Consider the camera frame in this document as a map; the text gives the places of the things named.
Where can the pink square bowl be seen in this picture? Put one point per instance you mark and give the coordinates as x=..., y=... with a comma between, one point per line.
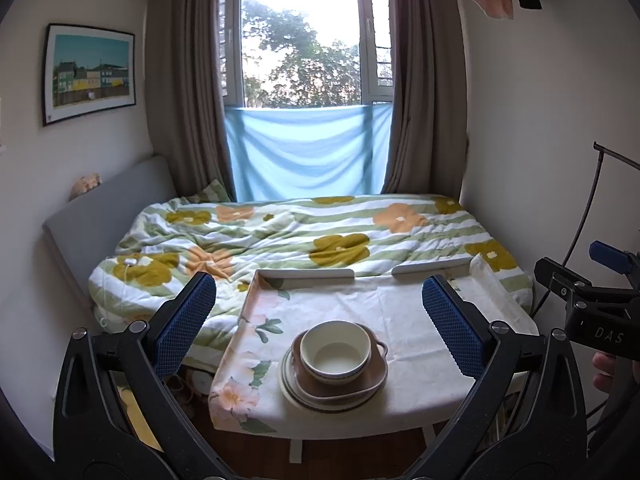
x=370, y=382

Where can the window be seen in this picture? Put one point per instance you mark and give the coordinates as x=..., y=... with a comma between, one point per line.
x=300, y=35

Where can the stack of white plates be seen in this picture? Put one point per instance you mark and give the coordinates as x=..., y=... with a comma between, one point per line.
x=284, y=384

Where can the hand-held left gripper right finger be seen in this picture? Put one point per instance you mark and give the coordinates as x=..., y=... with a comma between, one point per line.
x=450, y=330

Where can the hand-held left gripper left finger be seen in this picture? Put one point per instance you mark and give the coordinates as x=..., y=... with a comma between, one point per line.
x=185, y=325

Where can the grey headboard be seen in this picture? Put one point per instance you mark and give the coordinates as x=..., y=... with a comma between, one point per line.
x=100, y=220

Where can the floral striped blanket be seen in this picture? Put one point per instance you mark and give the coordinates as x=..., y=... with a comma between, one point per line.
x=300, y=225

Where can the floral white tablecloth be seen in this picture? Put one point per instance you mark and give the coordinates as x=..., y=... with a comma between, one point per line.
x=325, y=305

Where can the light blue cloth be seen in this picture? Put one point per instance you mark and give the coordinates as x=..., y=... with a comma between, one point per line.
x=305, y=150

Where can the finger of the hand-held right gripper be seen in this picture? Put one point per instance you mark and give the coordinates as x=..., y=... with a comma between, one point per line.
x=560, y=275
x=610, y=256

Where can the person's right hand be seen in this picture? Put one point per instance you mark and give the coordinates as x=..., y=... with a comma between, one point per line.
x=601, y=372

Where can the cream bowl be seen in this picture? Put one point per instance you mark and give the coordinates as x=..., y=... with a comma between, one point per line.
x=330, y=344

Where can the small white bowl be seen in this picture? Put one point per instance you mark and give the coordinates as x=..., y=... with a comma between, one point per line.
x=332, y=379

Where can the small plush toy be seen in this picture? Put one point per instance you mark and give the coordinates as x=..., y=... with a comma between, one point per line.
x=85, y=185

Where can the brown curtain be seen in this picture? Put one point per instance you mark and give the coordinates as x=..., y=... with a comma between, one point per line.
x=185, y=85
x=425, y=85

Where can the green striped pillow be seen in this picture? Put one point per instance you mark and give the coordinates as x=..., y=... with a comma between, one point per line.
x=210, y=192

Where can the framed houses picture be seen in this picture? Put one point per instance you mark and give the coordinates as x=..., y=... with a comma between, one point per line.
x=90, y=75

